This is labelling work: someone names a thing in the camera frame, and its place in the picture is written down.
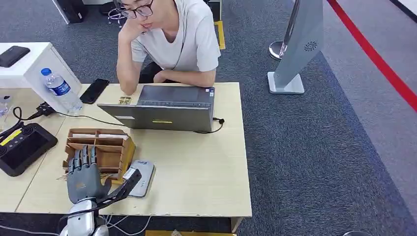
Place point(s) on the grey kiosk stand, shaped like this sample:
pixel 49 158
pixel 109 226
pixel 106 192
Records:
pixel 299 39

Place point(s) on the white cabinet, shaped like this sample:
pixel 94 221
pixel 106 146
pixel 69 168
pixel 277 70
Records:
pixel 31 70

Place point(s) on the wooden card box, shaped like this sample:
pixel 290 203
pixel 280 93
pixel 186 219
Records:
pixel 110 153

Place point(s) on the chrome stanchion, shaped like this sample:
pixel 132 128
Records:
pixel 275 50

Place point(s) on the black power adapter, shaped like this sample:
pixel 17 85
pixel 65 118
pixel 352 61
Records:
pixel 45 109

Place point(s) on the person's left hand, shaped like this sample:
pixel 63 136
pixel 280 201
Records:
pixel 161 77

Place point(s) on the small gold card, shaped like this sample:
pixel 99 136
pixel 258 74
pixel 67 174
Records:
pixel 124 100

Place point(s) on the black computer tower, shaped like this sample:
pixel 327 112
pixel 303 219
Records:
pixel 73 9

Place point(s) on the grey laptop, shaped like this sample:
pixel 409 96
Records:
pixel 163 119

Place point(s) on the black smartphone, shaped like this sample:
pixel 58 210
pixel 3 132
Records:
pixel 94 91

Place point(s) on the person's right hand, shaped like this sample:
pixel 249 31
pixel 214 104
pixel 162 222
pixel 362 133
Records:
pixel 132 31

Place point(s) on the small clear plastic bottle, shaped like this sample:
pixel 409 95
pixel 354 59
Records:
pixel 4 109

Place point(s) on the person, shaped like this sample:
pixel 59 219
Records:
pixel 192 42

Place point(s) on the black controller with screen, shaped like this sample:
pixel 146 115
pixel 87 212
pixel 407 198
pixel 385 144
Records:
pixel 26 151

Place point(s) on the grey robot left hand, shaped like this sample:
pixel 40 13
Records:
pixel 84 182

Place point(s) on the red floor tape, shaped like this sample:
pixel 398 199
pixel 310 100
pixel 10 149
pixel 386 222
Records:
pixel 371 53

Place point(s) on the black phone case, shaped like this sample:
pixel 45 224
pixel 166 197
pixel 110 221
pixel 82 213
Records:
pixel 13 56

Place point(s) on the large blue label water bottle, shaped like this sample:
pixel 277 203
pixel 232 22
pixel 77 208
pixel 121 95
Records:
pixel 60 88

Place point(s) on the silver card reader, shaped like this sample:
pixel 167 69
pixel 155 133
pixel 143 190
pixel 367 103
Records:
pixel 145 179

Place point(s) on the white card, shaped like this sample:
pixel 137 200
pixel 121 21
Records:
pixel 128 173

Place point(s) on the chrome office chair base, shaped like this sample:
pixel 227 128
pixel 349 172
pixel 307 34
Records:
pixel 114 14

